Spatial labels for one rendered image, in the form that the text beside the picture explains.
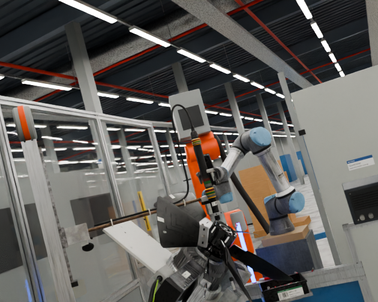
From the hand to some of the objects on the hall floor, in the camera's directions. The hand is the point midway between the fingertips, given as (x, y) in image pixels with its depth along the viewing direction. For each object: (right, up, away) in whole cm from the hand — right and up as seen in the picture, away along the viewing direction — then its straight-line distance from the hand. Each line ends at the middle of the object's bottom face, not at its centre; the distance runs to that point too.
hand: (202, 171), depth 195 cm
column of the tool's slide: (-26, -160, -33) cm, 165 cm away
